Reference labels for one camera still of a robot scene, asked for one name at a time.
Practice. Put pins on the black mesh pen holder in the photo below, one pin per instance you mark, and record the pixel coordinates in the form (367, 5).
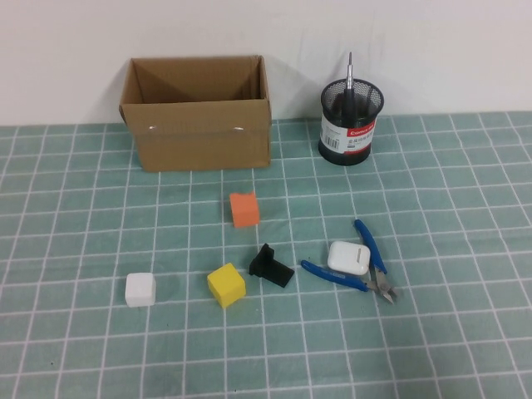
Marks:
(353, 141)

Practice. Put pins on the yellow foam block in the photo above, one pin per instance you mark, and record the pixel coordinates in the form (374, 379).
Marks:
(226, 287)

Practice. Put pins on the brown cardboard box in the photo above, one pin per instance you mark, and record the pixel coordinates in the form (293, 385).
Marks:
(199, 133)

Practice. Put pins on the white foam block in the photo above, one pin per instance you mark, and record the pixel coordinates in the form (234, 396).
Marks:
(140, 290)

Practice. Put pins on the white earbuds case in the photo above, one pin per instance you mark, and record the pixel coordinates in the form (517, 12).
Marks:
(347, 257)

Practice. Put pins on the orange foam block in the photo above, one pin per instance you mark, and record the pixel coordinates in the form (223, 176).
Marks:
(245, 212)

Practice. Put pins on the green grid tablecloth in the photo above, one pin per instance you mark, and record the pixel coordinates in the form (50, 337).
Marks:
(457, 249)

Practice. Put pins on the black plastic bracket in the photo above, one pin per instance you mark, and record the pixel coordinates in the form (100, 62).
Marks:
(270, 270)

